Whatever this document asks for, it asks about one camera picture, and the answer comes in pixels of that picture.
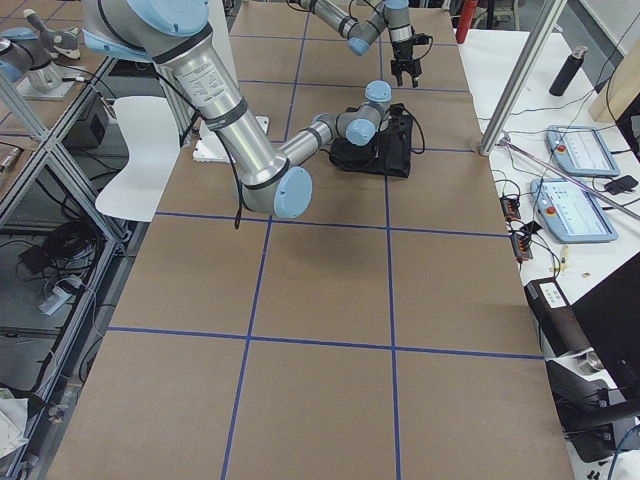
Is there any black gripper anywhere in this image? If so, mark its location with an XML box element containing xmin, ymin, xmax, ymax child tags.
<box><xmin>390</xmin><ymin>38</ymin><xmax>422</xmax><ymax>88</ymax></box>

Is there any black printed t-shirt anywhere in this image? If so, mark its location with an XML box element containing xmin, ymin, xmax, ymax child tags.
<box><xmin>329</xmin><ymin>108</ymin><xmax>413</xmax><ymax>178</ymax></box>

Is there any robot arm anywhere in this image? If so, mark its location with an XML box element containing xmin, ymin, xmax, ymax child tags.
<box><xmin>83</xmin><ymin>1</ymin><xmax>391</xmax><ymax>219</ymax></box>
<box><xmin>288</xmin><ymin>0</ymin><xmax>433</xmax><ymax>88</ymax></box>

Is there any red cylinder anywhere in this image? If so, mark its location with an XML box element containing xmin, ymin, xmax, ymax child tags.
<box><xmin>455</xmin><ymin>0</ymin><xmax>478</xmax><ymax>44</ymax></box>

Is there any black water bottle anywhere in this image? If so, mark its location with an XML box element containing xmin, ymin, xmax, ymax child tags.
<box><xmin>548</xmin><ymin>45</ymin><xmax>589</xmax><ymax>97</ymax></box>

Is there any left teach pendant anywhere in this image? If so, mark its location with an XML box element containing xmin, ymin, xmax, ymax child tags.
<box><xmin>546</xmin><ymin>125</ymin><xmax>620</xmax><ymax>177</ymax></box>

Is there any teach pendant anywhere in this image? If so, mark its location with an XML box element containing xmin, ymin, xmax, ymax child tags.
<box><xmin>546</xmin><ymin>125</ymin><xmax>620</xmax><ymax>177</ymax></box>
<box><xmin>529</xmin><ymin>178</ymin><xmax>618</xmax><ymax>244</ymax></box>

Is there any right teach pendant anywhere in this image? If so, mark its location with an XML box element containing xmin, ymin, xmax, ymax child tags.
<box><xmin>529</xmin><ymin>178</ymin><xmax>618</xmax><ymax>244</ymax></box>

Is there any white plastic chair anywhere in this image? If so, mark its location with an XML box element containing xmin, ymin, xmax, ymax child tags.
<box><xmin>95</xmin><ymin>96</ymin><xmax>180</xmax><ymax>222</ymax></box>

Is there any brown table mat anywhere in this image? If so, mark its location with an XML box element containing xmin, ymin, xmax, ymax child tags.
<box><xmin>48</xmin><ymin>9</ymin><xmax>573</xmax><ymax>479</ymax></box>

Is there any black monitor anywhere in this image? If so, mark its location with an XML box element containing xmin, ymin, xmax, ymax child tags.
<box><xmin>572</xmin><ymin>254</ymin><xmax>640</xmax><ymax>390</ymax></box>

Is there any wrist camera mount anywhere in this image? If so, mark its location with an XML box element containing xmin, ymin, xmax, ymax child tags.
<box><xmin>387</xmin><ymin>103</ymin><xmax>411</xmax><ymax>135</ymax></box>
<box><xmin>412</xmin><ymin>33</ymin><xmax>433</xmax><ymax>46</ymax></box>

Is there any aluminium frame post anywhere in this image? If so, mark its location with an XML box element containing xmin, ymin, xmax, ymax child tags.
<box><xmin>479</xmin><ymin>0</ymin><xmax>567</xmax><ymax>156</ymax></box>

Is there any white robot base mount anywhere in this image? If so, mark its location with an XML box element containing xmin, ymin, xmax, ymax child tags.
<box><xmin>192</xmin><ymin>114</ymin><xmax>274</xmax><ymax>165</ymax></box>

